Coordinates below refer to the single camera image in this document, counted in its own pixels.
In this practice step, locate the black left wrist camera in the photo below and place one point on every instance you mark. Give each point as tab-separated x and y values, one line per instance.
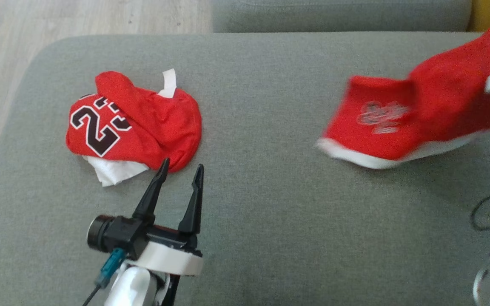
115	233

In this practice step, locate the red shorts with white trim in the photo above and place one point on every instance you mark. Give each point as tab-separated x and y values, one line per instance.
440	97

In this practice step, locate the red number 23 jersey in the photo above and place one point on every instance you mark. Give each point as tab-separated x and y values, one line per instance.
160	123

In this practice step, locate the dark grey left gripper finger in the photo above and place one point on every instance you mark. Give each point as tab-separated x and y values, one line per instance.
194	204
153	193

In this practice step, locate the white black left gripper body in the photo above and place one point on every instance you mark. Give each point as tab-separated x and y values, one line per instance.
172	257

